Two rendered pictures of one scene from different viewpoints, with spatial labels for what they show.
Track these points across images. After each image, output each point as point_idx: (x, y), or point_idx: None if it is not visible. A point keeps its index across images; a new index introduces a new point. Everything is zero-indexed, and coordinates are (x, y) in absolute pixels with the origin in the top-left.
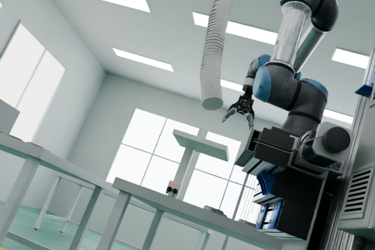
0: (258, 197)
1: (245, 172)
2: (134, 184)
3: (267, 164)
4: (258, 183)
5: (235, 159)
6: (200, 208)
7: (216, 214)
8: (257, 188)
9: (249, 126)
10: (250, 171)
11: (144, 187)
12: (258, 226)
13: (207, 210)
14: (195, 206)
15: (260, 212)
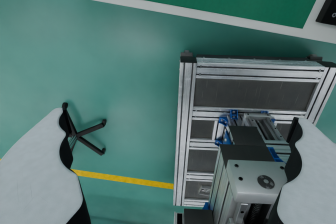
0: (212, 179)
1: (188, 209)
2: None
3: None
4: (224, 164)
5: (174, 217)
6: (164, 12)
7: (194, 18)
8: (220, 167)
9: (295, 141)
10: (193, 212)
11: None
12: (223, 142)
13: (176, 15)
14: (152, 10)
15: (229, 143)
